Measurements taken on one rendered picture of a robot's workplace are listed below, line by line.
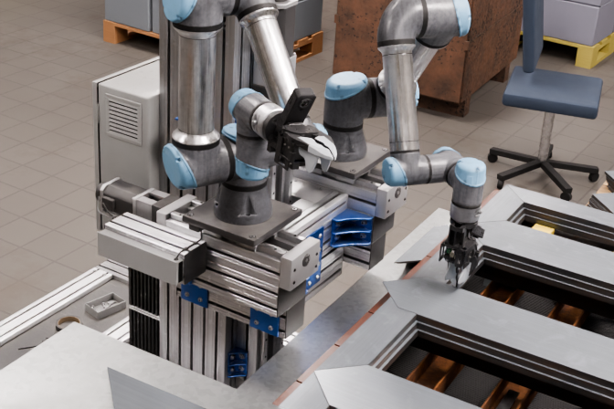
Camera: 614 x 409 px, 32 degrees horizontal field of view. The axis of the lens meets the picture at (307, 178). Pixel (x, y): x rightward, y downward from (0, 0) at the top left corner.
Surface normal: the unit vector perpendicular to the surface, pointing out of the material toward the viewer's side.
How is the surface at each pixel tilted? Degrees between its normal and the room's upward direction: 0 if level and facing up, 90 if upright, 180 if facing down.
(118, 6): 90
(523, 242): 0
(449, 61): 90
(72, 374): 0
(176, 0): 82
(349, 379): 0
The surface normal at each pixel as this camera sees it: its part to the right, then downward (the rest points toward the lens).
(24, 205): 0.06, -0.90
